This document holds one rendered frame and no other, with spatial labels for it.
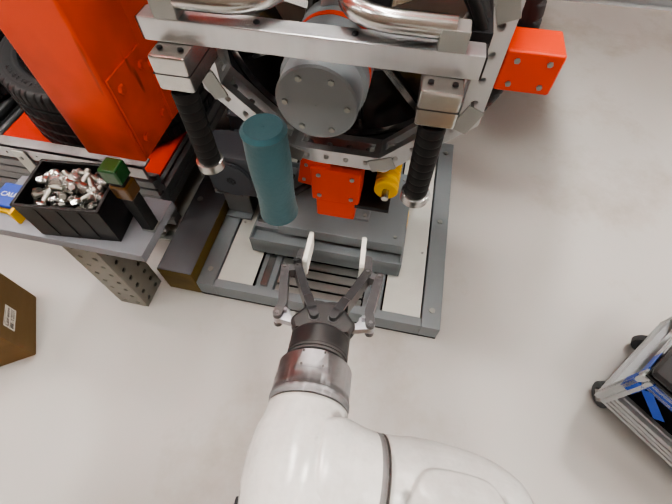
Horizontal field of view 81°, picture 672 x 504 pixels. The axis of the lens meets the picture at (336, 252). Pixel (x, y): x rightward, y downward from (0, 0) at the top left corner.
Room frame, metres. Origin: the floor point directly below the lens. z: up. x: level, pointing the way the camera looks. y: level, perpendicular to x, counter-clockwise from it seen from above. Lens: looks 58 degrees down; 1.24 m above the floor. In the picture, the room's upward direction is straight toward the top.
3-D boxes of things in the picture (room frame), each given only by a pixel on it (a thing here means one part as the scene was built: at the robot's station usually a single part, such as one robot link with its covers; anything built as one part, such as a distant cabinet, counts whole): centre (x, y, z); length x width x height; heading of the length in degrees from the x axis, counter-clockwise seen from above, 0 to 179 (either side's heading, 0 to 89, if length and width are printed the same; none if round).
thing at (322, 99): (0.60, 0.01, 0.85); 0.21 x 0.14 x 0.14; 168
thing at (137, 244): (0.61, 0.65, 0.44); 0.43 x 0.17 x 0.03; 78
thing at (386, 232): (0.84, -0.04, 0.32); 0.40 x 0.30 x 0.28; 78
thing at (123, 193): (0.57, 0.45, 0.59); 0.04 x 0.04 x 0.04; 78
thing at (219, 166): (0.48, 0.21, 0.83); 0.04 x 0.04 x 0.16
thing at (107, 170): (0.57, 0.45, 0.64); 0.04 x 0.04 x 0.04; 78
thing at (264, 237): (0.85, 0.00, 0.13); 0.50 x 0.36 x 0.10; 78
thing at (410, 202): (0.41, -0.12, 0.83); 0.04 x 0.04 x 0.16
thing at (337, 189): (0.71, -0.01, 0.48); 0.16 x 0.12 x 0.17; 168
